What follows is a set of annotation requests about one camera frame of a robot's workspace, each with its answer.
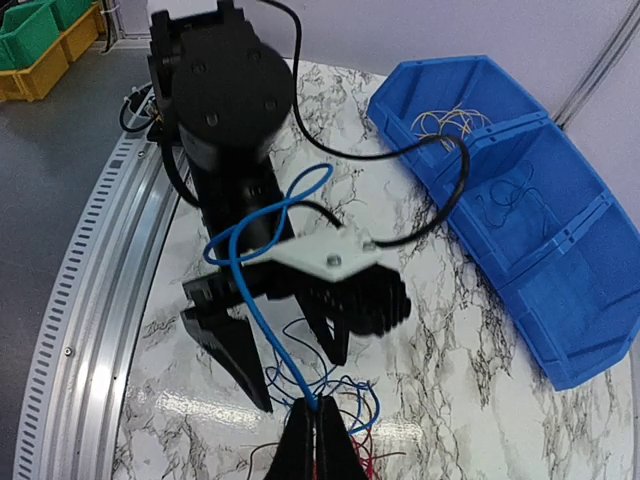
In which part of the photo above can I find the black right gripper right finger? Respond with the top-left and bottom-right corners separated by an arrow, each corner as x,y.
315,396 -> 368,480

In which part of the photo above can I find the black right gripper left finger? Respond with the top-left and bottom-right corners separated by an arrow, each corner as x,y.
265,398 -> 315,480

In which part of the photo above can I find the yellow storage bin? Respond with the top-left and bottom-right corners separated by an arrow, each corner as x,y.
1,2 -> 106,102

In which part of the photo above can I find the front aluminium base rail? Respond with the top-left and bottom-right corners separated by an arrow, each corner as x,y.
12,131 -> 177,479

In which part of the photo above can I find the red wire bundle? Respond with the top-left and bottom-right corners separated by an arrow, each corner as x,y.
247,389 -> 409,480

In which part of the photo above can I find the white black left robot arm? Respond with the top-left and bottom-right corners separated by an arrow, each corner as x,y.
148,1 -> 294,412

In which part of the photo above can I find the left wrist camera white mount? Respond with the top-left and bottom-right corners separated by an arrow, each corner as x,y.
239,227 -> 414,337

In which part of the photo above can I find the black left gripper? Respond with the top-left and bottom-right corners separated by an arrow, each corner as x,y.
179,164 -> 351,415

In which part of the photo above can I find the blue three-compartment plastic bin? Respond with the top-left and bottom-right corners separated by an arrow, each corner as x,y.
368,56 -> 639,390

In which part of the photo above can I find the yellow wire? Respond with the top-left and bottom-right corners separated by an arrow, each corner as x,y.
424,107 -> 489,144
409,102 -> 489,151

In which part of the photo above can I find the green storage bin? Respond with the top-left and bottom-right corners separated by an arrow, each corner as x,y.
1,0 -> 93,71

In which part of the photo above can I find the left aluminium frame post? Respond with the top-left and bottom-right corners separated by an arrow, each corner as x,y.
553,0 -> 640,131

